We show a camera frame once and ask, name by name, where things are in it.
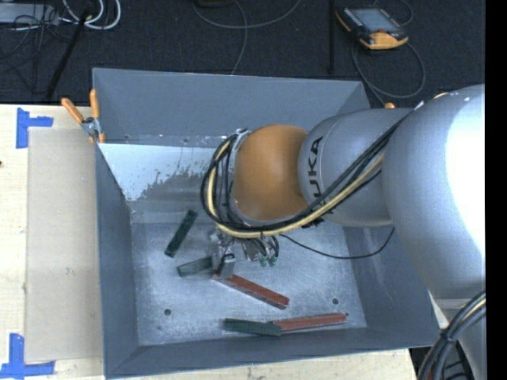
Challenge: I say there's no dark green flat block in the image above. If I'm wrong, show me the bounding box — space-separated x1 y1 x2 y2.
164 209 199 259
222 317 284 337
176 255 215 279

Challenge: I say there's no red-brown flat block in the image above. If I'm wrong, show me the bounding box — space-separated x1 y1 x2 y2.
272 312 349 334
211 272 291 310

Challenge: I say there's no grey metal bin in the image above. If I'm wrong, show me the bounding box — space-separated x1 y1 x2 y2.
91 67 441 379

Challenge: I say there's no pale flat board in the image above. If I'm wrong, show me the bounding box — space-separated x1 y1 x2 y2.
23 127 105 364

